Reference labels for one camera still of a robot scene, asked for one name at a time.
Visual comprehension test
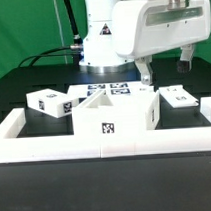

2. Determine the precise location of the white cabinet door panel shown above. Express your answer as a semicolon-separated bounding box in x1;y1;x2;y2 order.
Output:
159;85;199;108

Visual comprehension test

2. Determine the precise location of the white U-shaped fence frame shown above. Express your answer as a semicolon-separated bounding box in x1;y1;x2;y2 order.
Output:
0;96;211;164

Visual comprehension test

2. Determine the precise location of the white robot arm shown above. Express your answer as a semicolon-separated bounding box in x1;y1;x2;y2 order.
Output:
80;0;211;85

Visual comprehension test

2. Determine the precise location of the white cabinet body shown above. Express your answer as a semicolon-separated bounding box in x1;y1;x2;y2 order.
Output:
72;90;160;136

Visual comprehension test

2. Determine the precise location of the white cabinet top box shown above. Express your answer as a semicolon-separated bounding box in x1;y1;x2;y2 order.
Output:
26;88;79;118

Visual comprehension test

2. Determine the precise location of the white marker base plate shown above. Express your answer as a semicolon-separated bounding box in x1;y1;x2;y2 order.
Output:
67;81;154;98

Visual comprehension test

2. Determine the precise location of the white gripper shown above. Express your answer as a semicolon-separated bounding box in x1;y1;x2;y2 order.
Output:
112;0;211;85

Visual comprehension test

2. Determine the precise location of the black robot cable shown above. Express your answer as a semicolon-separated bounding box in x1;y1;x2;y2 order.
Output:
15;0;84;68

